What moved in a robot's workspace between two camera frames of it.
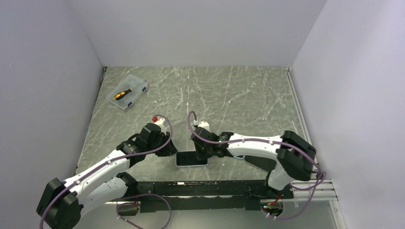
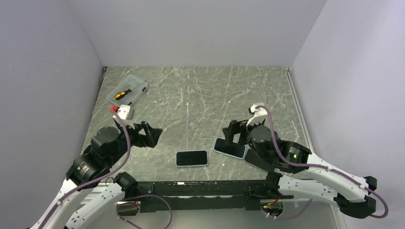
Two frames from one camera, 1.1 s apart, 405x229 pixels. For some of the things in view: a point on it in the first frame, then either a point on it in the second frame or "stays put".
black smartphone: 266,164 stays put
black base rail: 208,195 stays put
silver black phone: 266,164 stays put
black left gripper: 169,149 -> 152,135
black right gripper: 201,155 -> 235,127
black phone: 189,158 stays put
